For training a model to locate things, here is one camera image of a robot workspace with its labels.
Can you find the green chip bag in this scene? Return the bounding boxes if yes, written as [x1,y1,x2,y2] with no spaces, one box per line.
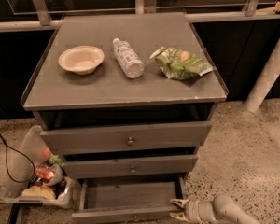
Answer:
[150,47,213,80]

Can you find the clear plastic water bottle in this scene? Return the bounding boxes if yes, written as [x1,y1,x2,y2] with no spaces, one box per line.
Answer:
[113,38,145,79]

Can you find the white diagonal pole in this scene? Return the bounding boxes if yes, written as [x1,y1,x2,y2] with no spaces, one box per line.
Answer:
[245,38,280,113]

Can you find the beige paper bowl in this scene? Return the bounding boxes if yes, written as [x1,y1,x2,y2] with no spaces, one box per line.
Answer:
[58,46,105,76]

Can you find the grey drawer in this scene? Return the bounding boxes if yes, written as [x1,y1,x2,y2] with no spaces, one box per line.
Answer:
[63,155,198,179]
[41,121,211,155]
[72,174,186,224]

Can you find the beige bread item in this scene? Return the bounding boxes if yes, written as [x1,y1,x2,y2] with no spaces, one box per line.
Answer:
[21,186,56,200]

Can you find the grey drawer cabinet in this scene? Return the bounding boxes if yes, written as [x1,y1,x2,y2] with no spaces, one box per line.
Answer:
[20,12,230,198]

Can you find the grey middle drawer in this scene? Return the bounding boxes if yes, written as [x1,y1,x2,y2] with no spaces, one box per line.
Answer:
[63,155,198,179]

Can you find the clear plastic bin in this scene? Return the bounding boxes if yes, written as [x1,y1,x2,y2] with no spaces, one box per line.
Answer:
[0,125,74,208]

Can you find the grey bottom drawer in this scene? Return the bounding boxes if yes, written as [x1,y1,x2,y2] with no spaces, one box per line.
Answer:
[72,174,186,224]

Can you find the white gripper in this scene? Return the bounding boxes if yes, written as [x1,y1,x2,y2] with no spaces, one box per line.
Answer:
[169,199,217,223]

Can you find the green orange toy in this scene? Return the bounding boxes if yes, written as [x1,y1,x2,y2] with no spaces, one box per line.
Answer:
[43,148,63,166]

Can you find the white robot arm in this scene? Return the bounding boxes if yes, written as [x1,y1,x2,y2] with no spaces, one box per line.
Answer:
[170,195,260,224]

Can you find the grey metal railing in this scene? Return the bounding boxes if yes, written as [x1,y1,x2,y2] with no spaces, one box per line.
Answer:
[0,0,280,33]

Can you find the red can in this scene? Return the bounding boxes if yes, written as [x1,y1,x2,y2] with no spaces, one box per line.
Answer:
[35,166,54,183]

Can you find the grey top drawer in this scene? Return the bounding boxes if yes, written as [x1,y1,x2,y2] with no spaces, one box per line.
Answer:
[41,121,211,155]

